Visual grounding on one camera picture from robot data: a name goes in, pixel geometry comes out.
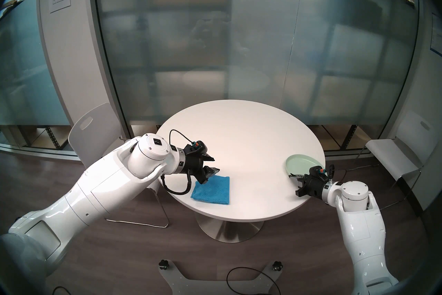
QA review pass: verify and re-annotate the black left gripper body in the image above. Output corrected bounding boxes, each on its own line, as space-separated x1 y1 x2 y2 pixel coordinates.
183 151 209 185

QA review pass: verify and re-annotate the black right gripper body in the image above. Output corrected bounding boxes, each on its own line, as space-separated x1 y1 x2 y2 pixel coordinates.
301 173 329 199

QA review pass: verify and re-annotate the pale green round plate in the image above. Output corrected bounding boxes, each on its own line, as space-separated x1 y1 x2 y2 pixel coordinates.
285 154 320 176

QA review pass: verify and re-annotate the blue microfiber napkin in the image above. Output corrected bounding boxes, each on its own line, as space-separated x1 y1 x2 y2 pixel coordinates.
191 175 231 205

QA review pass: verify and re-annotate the white chair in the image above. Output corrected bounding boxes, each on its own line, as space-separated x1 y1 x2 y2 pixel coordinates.
349 110 436 212
68 102 170 228

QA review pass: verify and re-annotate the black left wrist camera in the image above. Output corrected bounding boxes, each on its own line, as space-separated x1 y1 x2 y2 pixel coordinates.
185 141 209 155

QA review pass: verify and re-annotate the black corrugated cable loop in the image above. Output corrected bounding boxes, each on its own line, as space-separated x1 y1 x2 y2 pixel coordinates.
160 173 192 195

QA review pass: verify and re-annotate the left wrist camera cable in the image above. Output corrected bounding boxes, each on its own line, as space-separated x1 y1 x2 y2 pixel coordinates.
169 129 195 145

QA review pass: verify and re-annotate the steel table pedestal base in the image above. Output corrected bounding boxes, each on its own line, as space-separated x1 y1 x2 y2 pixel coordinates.
197 217 265 243

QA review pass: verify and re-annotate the black floor cable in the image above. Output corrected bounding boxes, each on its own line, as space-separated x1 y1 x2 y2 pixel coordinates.
226 267 280 295

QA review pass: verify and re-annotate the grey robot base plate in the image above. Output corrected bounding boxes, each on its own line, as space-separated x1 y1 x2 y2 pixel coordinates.
159 260 284 295

